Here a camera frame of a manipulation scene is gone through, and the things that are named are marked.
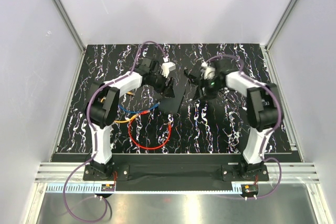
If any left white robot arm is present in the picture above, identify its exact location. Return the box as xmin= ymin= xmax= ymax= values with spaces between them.
xmin=85 ymin=57 xmax=176 ymax=180

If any orange ethernet cable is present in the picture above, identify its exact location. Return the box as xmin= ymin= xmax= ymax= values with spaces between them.
xmin=101 ymin=91 xmax=140 ymax=124

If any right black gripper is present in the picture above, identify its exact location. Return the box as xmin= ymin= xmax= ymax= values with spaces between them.
xmin=192 ymin=77 xmax=224 ymax=102

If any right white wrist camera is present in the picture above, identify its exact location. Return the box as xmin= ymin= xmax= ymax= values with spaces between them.
xmin=201 ymin=62 xmax=216 ymax=80

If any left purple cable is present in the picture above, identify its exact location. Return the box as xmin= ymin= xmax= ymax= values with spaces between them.
xmin=62 ymin=40 xmax=170 ymax=222

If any blue ethernet cable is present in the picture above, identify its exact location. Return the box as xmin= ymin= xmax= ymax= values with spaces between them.
xmin=117 ymin=102 xmax=161 ymax=114

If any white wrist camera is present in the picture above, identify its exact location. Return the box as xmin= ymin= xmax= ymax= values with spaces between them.
xmin=201 ymin=62 xmax=216 ymax=80
xmin=161 ymin=62 xmax=176 ymax=78

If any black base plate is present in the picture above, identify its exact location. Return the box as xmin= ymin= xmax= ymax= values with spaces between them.
xmin=83 ymin=154 xmax=269 ymax=182

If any aluminium frame post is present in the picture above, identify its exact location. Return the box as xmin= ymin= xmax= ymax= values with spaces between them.
xmin=265 ymin=0 xmax=299 ymax=51
xmin=52 ymin=0 xmax=86 ymax=53

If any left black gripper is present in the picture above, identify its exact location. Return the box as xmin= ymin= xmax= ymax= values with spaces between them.
xmin=149 ymin=70 xmax=174 ymax=98

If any small connector board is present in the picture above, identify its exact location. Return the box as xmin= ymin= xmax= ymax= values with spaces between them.
xmin=101 ymin=184 xmax=116 ymax=191
xmin=242 ymin=184 xmax=259 ymax=194

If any black power adapter with cord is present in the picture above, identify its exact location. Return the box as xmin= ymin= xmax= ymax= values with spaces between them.
xmin=183 ymin=67 xmax=205 ymax=99

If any black network switch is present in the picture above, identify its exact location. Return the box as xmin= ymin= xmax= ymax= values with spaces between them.
xmin=158 ymin=86 xmax=186 ymax=114

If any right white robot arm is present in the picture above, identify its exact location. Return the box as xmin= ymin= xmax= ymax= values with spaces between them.
xmin=194 ymin=55 xmax=283 ymax=180

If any left aluminium frame post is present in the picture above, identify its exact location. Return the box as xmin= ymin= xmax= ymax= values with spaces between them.
xmin=52 ymin=0 xmax=86 ymax=53

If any red ethernet cable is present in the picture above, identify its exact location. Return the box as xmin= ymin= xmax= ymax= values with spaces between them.
xmin=128 ymin=110 xmax=173 ymax=150

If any right aluminium frame post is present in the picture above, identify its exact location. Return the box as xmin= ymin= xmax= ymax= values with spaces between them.
xmin=265 ymin=0 xmax=299 ymax=51

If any right small connector board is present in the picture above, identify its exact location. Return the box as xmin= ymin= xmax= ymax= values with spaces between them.
xmin=242 ymin=184 xmax=259 ymax=194

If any left small connector board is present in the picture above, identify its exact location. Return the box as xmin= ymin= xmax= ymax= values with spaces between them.
xmin=101 ymin=184 xmax=116 ymax=191

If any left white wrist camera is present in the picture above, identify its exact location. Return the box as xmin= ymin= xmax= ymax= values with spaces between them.
xmin=161 ymin=62 xmax=176 ymax=78

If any aluminium front rail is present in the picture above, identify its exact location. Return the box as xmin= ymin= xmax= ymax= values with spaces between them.
xmin=35 ymin=163 xmax=319 ymax=183

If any white slotted cable duct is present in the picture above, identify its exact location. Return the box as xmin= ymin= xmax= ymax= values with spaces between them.
xmin=46 ymin=183 xmax=242 ymax=195

